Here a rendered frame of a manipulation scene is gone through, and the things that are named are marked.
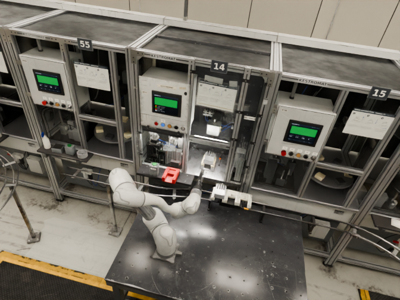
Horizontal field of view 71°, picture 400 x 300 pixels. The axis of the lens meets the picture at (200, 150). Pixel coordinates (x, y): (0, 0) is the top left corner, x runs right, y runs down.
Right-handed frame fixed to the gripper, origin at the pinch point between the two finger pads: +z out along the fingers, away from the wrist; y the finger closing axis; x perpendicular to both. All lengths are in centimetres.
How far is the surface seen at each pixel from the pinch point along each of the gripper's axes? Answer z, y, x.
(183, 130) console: 19.4, 28.8, 23.7
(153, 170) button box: 8.0, -14.5, 46.5
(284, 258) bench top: -30, -44, -81
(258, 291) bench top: -64, -44, -61
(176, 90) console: 20, 64, 31
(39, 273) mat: -66, -111, 138
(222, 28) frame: 100, 95, 11
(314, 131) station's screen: 18, 52, -79
